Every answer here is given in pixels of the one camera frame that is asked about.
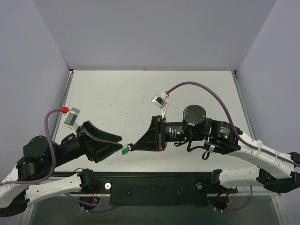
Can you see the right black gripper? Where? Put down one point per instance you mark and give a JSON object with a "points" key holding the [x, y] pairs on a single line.
{"points": [[160, 133]]}

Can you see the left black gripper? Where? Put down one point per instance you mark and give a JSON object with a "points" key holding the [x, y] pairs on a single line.
{"points": [[85, 142]]}

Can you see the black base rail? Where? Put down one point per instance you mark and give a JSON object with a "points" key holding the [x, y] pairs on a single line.
{"points": [[153, 188]]}

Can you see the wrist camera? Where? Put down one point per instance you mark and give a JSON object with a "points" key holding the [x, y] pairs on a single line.
{"points": [[160, 102], [71, 118]]}

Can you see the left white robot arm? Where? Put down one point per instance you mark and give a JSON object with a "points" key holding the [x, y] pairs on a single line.
{"points": [[23, 185]]}

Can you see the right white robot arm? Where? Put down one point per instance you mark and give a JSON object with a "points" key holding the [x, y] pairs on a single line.
{"points": [[269, 169]]}

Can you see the green key tag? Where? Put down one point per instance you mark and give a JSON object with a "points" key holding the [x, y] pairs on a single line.
{"points": [[124, 151]]}

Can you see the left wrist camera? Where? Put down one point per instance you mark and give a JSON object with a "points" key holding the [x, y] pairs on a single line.
{"points": [[71, 118]]}

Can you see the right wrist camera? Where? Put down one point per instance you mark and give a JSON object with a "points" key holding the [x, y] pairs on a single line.
{"points": [[160, 102]]}

